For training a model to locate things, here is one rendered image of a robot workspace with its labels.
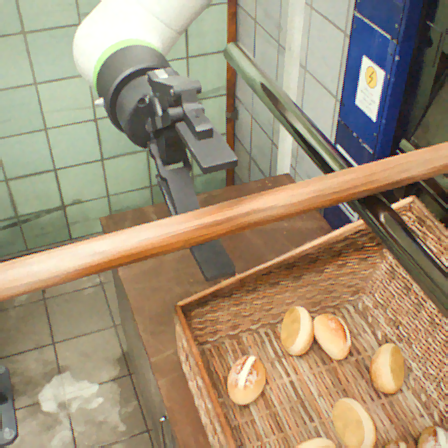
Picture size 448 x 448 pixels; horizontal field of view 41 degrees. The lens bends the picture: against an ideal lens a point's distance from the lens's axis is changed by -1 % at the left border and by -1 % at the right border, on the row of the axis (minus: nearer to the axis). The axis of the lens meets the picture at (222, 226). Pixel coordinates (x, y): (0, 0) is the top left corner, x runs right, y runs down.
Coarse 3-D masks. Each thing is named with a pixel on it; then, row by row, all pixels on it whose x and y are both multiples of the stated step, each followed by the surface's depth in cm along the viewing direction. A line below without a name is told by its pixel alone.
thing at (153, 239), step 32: (384, 160) 57; (416, 160) 57; (288, 192) 53; (320, 192) 54; (352, 192) 55; (160, 224) 50; (192, 224) 51; (224, 224) 51; (256, 224) 53; (32, 256) 47; (64, 256) 48; (96, 256) 48; (128, 256) 49; (0, 288) 46; (32, 288) 47
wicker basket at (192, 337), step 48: (336, 240) 109; (432, 240) 105; (240, 288) 108; (288, 288) 113; (336, 288) 119; (384, 288) 117; (192, 336) 112; (240, 336) 118; (384, 336) 117; (432, 336) 106; (192, 384) 107; (288, 384) 110; (336, 384) 109; (432, 384) 105; (240, 432) 103; (288, 432) 102; (336, 432) 102; (384, 432) 103
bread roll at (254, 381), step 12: (240, 360) 108; (252, 360) 107; (240, 372) 105; (252, 372) 105; (264, 372) 108; (228, 384) 106; (240, 384) 104; (252, 384) 105; (240, 396) 104; (252, 396) 105
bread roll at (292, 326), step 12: (288, 312) 116; (300, 312) 114; (288, 324) 115; (300, 324) 112; (312, 324) 114; (288, 336) 113; (300, 336) 111; (312, 336) 113; (288, 348) 112; (300, 348) 111
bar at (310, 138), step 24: (240, 48) 82; (240, 72) 80; (264, 72) 77; (264, 96) 74; (288, 96) 73; (288, 120) 70; (312, 144) 66; (336, 168) 62; (360, 216) 59; (384, 216) 56; (384, 240) 55; (408, 240) 53; (408, 264) 53; (432, 264) 51; (432, 288) 50
